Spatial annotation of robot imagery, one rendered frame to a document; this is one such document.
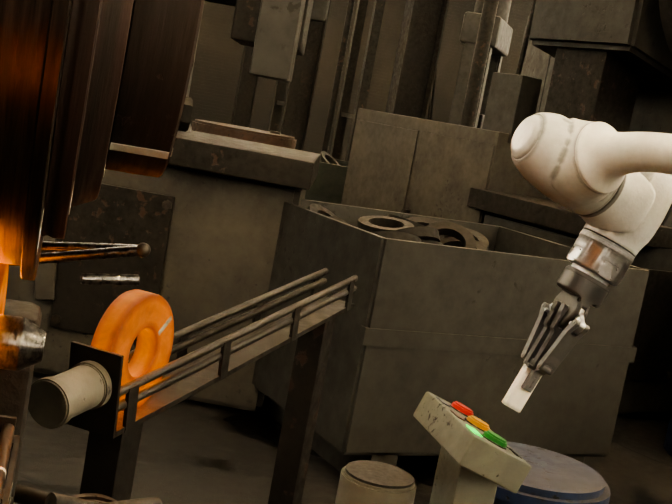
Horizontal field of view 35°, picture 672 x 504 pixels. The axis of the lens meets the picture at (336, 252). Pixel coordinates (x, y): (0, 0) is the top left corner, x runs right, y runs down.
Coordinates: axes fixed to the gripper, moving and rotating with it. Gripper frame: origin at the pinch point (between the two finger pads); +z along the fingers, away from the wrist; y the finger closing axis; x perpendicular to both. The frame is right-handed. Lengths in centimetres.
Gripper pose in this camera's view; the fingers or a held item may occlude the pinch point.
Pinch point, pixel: (522, 388)
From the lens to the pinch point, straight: 169.9
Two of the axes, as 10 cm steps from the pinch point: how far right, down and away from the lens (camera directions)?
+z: -5.0, 8.6, 0.4
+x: 8.4, 4.8, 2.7
